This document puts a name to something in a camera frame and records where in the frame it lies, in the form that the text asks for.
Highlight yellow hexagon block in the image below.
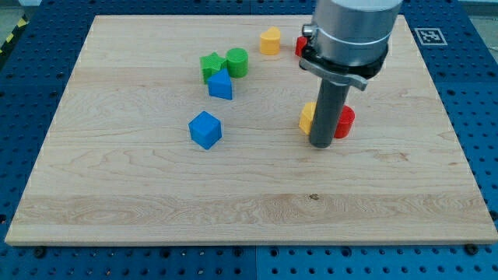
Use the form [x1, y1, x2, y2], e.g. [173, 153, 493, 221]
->
[299, 102, 316, 135]

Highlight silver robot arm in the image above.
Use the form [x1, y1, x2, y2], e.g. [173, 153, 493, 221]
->
[300, 0, 402, 91]

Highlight red block behind arm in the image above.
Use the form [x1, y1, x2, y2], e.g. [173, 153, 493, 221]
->
[295, 37, 308, 57]

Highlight yellow heart block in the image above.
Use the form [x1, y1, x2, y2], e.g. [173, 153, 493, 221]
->
[260, 26, 281, 55]

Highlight blue cube block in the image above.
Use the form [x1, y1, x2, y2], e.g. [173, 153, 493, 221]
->
[188, 111, 222, 149]

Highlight blue triangle block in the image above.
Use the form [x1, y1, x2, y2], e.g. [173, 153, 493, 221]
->
[207, 68, 233, 100]

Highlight wooden board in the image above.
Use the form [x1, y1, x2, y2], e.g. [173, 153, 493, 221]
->
[5, 16, 497, 247]

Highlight green cylinder block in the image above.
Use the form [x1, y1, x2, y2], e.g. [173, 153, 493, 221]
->
[226, 47, 248, 78]

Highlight green star block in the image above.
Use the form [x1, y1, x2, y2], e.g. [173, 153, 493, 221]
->
[199, 52, 227, 84]

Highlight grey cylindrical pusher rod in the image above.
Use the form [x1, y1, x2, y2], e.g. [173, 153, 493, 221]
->
[309, 80, 349, 149]

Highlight red cylinder block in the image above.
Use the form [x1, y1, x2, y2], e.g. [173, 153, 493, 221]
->
[334, 105, 356, 138]

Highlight white fiducial marker tag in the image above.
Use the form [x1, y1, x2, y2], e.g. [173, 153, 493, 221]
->
[415, 27, 447, 46]

